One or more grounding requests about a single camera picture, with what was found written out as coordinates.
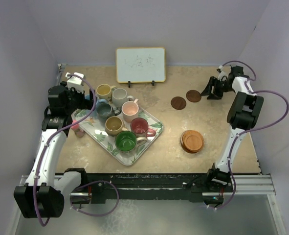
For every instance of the dark walnut coaster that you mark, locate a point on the dark walnut coaster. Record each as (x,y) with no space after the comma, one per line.
(193,96)
(178,103)

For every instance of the pink ceramic cup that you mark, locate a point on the pink ceramic cup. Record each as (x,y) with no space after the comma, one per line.
(130,110)

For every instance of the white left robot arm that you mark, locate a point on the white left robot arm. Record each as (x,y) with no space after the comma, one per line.
(40,196)

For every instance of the pink capped small bottle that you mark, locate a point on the pink capped small bottle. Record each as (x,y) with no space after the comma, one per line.
(77,130)

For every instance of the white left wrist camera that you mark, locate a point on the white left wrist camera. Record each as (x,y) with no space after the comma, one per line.
(74,82)

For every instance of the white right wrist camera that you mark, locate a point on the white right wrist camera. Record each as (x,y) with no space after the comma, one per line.
(221,74)

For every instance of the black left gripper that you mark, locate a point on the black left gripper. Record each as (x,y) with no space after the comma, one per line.
(85,104)

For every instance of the aluminium frame rail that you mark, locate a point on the aluminium frame rail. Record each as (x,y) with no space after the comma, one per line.
(243,184)

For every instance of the yellow ceramic cup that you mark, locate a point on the yellow ceramic cup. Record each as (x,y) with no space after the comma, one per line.
(104,91)

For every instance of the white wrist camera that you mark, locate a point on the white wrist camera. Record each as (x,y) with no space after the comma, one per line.
(221,74)
(74,82)

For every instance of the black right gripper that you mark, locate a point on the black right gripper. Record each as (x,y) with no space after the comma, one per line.
(215,95)

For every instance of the white ceramic cup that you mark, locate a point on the white ceramic cup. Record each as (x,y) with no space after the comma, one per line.
(120,96)

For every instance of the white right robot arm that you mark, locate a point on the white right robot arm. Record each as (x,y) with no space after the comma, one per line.
(242,117)

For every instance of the floral serving tray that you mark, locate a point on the floral serving tray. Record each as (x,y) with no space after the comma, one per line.
(94,128)

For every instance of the small whiteboard with stand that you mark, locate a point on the small whiteboard with stand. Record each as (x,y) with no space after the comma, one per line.
(140,65)

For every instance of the green ceramic cup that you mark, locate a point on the green ceramic cup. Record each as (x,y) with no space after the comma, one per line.
(127,141)

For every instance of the red ceramic cup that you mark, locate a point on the red ceramic cup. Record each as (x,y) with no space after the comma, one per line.
(140,127)

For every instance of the light wooden coaster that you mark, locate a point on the light wooden coaster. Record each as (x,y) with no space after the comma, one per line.
(194,140)

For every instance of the black front rail base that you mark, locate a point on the black front rail base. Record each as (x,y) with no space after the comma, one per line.
(148,186)

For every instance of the tan ceramic cup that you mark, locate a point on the tan ceramic cup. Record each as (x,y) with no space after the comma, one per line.
(114,126)

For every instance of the light blue ceramic cup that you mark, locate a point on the light blue ceramic cup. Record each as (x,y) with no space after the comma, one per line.
(98,100)

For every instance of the grey blue ceramic cup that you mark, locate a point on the grey blue ceramic cup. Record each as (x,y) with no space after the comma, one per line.
(105,111)

